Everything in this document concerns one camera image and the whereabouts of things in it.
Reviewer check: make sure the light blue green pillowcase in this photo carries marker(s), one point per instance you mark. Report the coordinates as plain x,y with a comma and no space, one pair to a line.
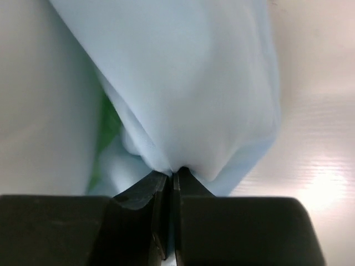
195,83

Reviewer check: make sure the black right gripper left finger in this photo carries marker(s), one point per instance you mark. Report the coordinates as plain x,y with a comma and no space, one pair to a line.
129,229

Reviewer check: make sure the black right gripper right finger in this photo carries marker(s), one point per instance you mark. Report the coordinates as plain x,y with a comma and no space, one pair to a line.
212,230

